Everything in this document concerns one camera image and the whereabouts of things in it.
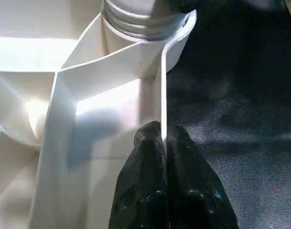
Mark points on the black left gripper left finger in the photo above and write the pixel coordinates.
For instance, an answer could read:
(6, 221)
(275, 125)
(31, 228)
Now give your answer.
(143, 191)

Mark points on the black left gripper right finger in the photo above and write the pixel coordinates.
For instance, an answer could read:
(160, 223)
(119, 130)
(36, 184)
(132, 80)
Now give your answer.
(197, 195)

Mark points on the white plastic table top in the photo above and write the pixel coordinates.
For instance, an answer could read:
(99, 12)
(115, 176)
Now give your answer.
(88, 86)

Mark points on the white plastic table leg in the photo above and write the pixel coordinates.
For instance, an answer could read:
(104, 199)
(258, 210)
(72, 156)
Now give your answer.
(140, 16)

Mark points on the black table mat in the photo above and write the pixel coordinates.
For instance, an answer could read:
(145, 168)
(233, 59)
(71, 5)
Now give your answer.
(240, 119)

